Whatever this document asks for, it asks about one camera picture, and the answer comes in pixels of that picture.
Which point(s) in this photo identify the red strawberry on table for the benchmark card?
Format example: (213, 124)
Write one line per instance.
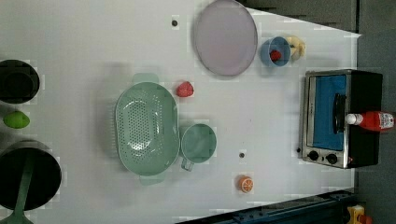
(185, 89)

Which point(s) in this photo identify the yellow orange object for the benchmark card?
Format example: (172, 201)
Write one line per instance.
(358, 216)

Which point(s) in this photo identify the green colander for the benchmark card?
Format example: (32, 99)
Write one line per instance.
(146, 121)

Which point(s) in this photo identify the large black pot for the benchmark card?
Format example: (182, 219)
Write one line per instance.
(44, 174)

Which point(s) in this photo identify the green lime toy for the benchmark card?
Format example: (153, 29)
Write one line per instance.
(16, 120)

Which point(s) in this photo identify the green measuring cup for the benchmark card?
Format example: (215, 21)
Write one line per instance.
(198, 143)

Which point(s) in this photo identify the red ketchup bottle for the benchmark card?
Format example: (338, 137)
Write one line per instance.
(375, 121)

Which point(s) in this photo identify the orange slice toy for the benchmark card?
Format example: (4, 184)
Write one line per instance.
(245, 184)

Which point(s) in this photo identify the red strawberry in cup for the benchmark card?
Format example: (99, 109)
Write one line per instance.
(275, 55)

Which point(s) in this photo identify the green ladle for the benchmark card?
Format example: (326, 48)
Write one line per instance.
(17, 216)

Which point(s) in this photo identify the grey round plate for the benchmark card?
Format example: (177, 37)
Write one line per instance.
(225, 38)

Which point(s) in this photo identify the silver toaster oven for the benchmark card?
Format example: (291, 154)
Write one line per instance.
(329, 96)

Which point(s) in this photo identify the small black bowl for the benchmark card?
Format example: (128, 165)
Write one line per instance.
(19, 82)

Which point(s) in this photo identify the blue cup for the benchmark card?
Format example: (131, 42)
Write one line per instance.
(277, 43)

